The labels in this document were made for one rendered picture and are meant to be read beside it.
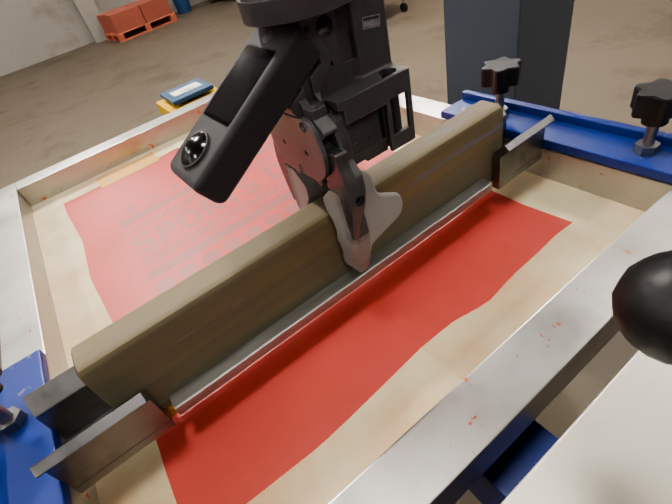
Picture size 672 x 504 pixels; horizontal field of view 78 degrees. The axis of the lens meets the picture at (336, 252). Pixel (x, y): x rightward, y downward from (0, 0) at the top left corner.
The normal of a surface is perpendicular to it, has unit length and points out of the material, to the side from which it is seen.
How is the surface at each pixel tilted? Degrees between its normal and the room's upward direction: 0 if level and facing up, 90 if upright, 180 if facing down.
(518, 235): 0
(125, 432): 90
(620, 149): 0
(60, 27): 90
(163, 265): 0
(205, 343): 90
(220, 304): 90
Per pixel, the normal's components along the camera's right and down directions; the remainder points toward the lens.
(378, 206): 0.55, 0.34
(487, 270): -0.22, -0.73
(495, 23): -0.78, 0.53
